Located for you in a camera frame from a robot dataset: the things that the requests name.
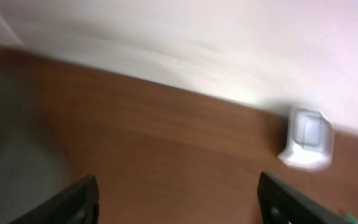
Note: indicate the grey plastic mesh basket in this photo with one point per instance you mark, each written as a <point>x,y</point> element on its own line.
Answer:
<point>31,170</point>

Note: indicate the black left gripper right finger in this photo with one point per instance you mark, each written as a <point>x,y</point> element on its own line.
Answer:
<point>280,203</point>

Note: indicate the white barcode scanner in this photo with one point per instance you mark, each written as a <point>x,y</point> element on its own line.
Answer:
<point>309,140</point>

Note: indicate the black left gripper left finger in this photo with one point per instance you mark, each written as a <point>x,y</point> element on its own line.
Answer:
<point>77,204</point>

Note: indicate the green wipes packet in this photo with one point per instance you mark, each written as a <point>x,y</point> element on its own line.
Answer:
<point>350,218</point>

